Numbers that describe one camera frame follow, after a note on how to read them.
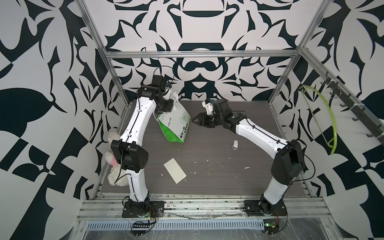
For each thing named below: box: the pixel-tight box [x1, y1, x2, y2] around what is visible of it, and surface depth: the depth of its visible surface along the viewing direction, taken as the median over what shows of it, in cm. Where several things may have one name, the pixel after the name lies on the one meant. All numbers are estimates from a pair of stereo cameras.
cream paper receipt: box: [163, 157, 187, 184], surface depth 89 cm
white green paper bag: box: [157, 92, 192, 143], surface depth 91 cm
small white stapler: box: [232, 140, 239, 151], surface depth 97 cm
